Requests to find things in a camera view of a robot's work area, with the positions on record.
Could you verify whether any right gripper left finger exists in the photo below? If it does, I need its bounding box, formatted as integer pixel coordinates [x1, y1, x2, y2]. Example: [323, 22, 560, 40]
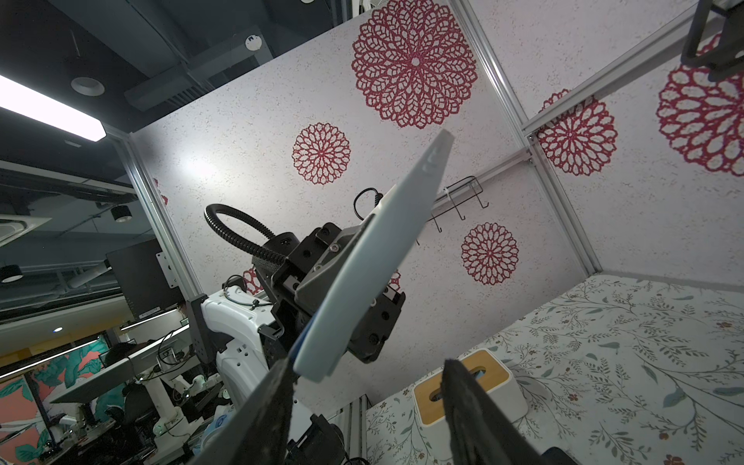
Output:
[191, 358, 295, 464]

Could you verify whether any grey metal wall shelf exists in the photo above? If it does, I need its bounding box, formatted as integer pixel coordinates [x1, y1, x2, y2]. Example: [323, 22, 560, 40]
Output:
[681, 0, 743, 83]

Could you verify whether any black phone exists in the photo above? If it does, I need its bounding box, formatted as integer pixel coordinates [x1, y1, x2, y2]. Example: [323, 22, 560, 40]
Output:
[293, 130, 455, 383]

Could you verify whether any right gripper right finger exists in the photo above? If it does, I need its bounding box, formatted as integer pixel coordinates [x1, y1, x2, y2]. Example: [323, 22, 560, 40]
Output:
[444, 360, 544, 465]

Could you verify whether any black wire wall rack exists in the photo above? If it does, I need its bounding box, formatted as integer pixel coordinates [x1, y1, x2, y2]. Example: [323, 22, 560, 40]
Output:
[428, 176, 489, 234]

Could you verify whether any white wooden-top tissue box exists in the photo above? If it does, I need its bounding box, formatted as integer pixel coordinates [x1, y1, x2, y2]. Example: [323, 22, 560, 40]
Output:
[413, 349, 528, 429]

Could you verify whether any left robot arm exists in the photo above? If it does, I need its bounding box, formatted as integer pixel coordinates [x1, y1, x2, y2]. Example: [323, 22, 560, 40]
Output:
[190, 203, 415, 406]

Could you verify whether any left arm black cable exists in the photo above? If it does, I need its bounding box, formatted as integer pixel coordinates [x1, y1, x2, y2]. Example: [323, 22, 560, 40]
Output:
[202, 187, 385, 265]

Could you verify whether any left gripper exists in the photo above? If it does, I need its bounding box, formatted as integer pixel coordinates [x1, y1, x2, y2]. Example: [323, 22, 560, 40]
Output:
[255, 223, 406, 363]

